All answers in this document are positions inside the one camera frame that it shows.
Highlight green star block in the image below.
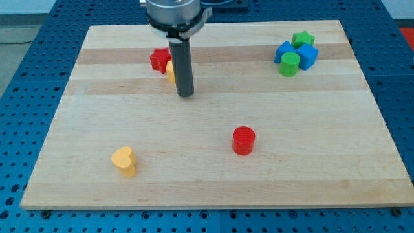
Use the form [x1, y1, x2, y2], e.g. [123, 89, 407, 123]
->
[291, 30, 315, 49]

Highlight red star block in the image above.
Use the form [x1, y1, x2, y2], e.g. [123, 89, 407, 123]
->
[149, 48, 171, 74]

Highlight yellow hexagon block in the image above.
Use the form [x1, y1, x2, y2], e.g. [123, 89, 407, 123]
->
[166, 60, 175, 83]

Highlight blue pentagon block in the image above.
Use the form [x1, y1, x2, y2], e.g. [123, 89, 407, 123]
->
[274, 41, 296, 63]

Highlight red cylinder block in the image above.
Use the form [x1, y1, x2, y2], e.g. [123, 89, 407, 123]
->
[232, 126, 256, 156]

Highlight blue cube block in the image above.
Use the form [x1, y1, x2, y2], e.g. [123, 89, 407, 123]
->
[296, 44, 319, 71]

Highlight wooden board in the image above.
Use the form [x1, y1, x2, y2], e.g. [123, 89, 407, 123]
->
[21, 20, 413, 210]

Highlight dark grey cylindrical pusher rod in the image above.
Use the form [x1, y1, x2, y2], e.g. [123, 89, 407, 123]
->
[169, 40, 194, 98]

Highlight yellow heart block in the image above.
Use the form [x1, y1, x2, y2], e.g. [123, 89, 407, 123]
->
[111, 146, 136, 178]

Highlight green cylinder block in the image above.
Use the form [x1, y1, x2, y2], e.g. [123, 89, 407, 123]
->
[279, 52, 300, 77]

